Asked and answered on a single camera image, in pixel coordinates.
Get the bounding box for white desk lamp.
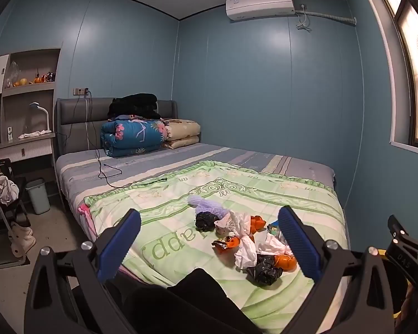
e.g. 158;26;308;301
28;102;56;137

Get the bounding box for white cable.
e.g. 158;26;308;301
84;95;91;151

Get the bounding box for white wall shelf unit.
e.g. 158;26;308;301
0;48;62;163

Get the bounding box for orange snack wrapper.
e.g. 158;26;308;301
212;235;243;254

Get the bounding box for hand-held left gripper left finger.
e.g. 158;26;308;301
24;208;150;334

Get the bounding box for yellow rimmed waste bin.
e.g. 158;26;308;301
378;249;417;321

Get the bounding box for white cloth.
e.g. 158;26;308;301
18;130;50;139

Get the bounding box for green printed blanket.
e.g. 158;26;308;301
84;161;349;324

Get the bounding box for white air conditioner hose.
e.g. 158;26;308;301
296;10;357;26

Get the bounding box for black folding chair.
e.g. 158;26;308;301
0;158;32;269

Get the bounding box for small white wastebasket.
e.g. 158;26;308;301
25;178;51;215

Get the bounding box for folded beige quilt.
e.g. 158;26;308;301
162;120;201;150

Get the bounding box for folded blue floral quilt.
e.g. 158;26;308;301
100;118;169;158

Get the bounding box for black cable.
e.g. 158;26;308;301
77;90;168;189

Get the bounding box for white tissue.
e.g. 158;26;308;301
234;235;260;269
230;210;253;235
258;233;292;257

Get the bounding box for orange mandarin peel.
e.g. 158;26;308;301
249;216;267;234
275;254;298;272

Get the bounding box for person's black trouser leg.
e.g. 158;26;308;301
73;268;252;334

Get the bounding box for purple fuzzy sock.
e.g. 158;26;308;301
188;195;230;218

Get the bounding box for white power cord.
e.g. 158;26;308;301
296;4;312;31

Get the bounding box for grey bed with striped sheet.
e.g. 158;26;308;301
55;97;352;334

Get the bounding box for large black plastic bag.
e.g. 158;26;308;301
246;254;283;286

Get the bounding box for pink underblanket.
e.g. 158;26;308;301
77;203;150;283

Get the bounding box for white crumpled clothes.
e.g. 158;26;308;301
0;172;20;206

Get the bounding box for black clothing pile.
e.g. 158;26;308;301
108;93;162;121

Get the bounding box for white air conditioner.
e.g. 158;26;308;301
225;0;295;21

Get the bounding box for clear plastic bag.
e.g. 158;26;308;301
5;62;22;87

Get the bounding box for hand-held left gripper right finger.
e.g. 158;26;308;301
277;205;396;334

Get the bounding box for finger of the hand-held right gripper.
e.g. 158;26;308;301
385;215;418;286

